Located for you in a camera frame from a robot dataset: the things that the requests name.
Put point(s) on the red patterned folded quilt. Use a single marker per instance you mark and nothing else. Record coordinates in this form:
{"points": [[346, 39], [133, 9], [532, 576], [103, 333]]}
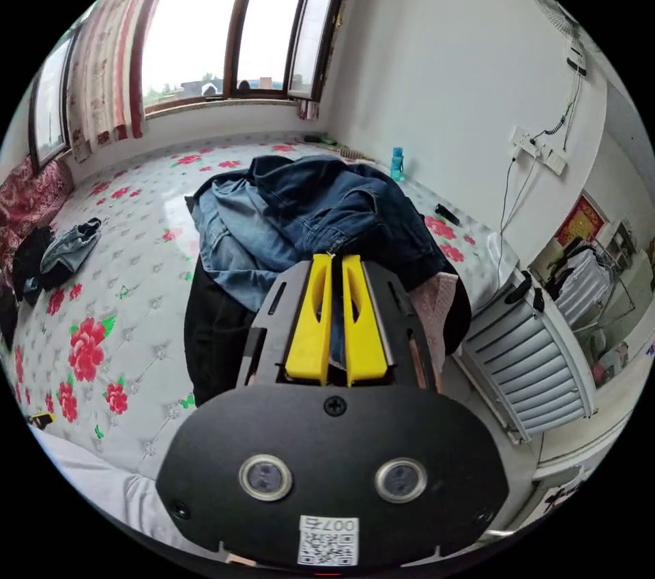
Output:
{"points": [[28, 198]]}

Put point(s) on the pile of clothes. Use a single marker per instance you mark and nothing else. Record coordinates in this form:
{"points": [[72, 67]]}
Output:
{"points": [[56, 251], [217, 333]]}

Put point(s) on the black remote control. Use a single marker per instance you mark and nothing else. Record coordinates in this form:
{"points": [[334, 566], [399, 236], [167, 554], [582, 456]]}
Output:
{"points": [[447, 214]]}

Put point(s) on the clothes rack with garments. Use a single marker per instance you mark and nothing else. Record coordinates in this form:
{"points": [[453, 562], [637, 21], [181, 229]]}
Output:
{"points": [[588, 282]]}

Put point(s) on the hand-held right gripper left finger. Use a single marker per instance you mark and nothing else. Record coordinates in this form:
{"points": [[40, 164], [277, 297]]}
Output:
{"points": [[307, 333]]}

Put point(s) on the white wall fan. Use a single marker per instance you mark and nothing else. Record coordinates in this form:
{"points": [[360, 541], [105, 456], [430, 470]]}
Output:
{"points": [[560, 19]]}

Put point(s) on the dark blue jeans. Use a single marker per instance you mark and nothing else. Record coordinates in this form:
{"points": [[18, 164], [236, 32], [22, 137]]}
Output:
{"points": [[327, 203]]}

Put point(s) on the white cloth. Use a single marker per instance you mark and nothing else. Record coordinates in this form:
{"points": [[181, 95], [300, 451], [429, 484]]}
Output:
{"points": [[92, 482]]}

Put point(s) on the small yellow black tool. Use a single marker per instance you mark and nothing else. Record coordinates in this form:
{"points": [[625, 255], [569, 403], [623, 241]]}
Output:
{"points": [[43, 419]]}

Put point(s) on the narrow brown-framed window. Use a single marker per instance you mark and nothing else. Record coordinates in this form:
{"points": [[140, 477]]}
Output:
{"points": [[48, 103]]}

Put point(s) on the bed with floral sheet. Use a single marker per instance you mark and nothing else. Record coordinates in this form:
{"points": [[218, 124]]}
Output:
{"points": [[128, 303]]}

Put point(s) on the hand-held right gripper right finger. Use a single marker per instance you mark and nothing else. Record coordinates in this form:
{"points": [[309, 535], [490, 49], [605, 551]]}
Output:
{"points": [[364, 338]]}

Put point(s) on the red striped floral curtain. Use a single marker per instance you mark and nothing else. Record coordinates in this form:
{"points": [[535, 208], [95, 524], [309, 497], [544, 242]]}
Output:
{"points": [[105, 67]]}

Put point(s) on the white wall socket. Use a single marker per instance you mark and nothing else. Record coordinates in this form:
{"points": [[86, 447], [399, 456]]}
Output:
{"points": [[527, 141]]}

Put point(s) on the large brown-framed window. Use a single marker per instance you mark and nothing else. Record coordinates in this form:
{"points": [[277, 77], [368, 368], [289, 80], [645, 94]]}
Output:
{"points": [[204, 31]]}

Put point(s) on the teal water bottle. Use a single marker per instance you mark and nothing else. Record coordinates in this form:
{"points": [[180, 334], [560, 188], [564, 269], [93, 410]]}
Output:
{"points": [[397, 164]]}

